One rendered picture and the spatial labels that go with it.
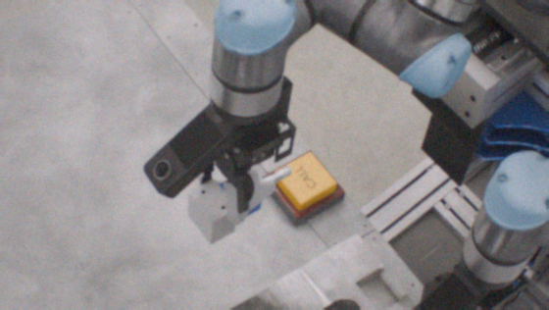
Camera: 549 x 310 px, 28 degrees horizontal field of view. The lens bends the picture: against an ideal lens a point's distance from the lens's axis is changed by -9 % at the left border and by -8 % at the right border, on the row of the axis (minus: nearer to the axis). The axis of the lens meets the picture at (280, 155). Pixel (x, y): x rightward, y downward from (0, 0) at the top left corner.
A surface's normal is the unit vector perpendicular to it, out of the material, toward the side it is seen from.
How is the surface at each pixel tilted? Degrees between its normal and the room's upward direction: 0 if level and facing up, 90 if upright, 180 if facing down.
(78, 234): 0
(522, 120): 0
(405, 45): 53
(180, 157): 33
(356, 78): 0
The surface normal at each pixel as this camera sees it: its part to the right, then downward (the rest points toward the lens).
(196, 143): -0.37, -0.25
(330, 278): 0.10, -0.56
